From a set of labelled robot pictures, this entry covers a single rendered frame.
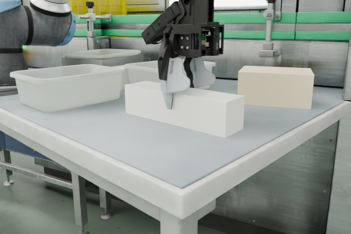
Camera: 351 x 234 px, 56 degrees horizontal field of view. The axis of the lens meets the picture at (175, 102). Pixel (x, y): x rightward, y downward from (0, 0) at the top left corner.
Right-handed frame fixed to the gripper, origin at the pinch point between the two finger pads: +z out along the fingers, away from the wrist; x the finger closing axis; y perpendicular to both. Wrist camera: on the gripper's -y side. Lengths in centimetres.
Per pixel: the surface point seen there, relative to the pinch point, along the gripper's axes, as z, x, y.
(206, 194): 6.2, -17.1, 18.1
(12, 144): 43, 17, -118
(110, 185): 12.2, -15.8, -1.7
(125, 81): 1.9, 13.7, -30.7
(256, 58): -3.4, 48.9, -8.5
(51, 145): 6.6, -19.7, -12.5
